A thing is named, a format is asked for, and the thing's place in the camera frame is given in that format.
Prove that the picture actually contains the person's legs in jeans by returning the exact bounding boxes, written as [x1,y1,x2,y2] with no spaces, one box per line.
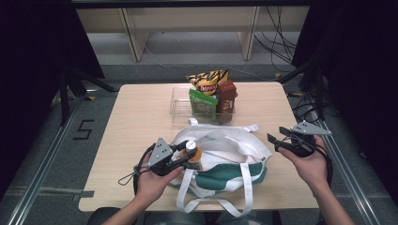
[146,211,273,225]

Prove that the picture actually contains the left hand-held gripper cable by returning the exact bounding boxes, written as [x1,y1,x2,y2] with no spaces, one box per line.
[117,143,158,196]

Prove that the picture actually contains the hand-held gripper cable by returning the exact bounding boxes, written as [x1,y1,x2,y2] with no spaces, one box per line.
[313,143,334,188]
[117,143,158,196]

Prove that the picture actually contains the clear plastic bin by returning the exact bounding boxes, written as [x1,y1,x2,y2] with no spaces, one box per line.
[169,86,237,127]

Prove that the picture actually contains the aluminium floor rail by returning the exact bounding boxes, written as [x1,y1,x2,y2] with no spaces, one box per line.
[315,120,381,225]
[6,93,85,225]

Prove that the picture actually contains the white and green tote bag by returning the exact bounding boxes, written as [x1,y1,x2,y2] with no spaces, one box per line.
[167,117,272,218]

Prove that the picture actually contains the green snack packet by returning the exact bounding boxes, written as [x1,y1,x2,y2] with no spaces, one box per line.
[188,88,219,122]

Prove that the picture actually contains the yellow striped chips bag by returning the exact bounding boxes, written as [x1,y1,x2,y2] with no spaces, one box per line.
[186,69,230,97]

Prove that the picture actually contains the black tripod stand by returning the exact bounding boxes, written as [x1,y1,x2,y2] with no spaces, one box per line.
[59,67,119,126]

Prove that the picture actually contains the orange juice bottle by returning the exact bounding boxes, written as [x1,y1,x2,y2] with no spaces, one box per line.
[182,140,203,170]

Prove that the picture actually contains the white floor cable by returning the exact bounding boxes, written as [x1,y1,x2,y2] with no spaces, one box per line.
[144,46,280,83]

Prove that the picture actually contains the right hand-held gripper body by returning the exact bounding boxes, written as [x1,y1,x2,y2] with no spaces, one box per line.
[290,120,332,158]

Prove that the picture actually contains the black metal stand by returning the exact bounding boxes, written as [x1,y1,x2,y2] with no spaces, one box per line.
[278,59,327,121]

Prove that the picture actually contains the brown drink carton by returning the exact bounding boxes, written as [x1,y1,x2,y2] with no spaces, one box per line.
[215,79,237,125]

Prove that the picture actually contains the black curtain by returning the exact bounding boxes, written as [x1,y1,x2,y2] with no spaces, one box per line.
[290,0,398,207]
[0,0,106,201]

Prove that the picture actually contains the black floor cables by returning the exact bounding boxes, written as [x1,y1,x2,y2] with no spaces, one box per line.
[287,92,323,125]

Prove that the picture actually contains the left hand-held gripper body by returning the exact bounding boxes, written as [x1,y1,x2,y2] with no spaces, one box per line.
[146,137,184,176]

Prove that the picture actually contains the person's left hand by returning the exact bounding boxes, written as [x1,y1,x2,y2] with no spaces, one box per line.
[134,156,185,207]

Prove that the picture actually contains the black hanging cables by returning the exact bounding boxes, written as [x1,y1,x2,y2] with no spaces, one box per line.
[253,6,299,73]

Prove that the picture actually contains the right hand-held gripper cable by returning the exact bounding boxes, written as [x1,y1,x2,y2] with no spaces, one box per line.
[313,143,334,188]

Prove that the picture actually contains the black chair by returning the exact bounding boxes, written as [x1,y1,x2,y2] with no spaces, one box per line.
[85,206,126,225]

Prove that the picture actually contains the person's right hand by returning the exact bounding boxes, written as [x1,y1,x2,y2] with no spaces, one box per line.
[277,135,329,191]

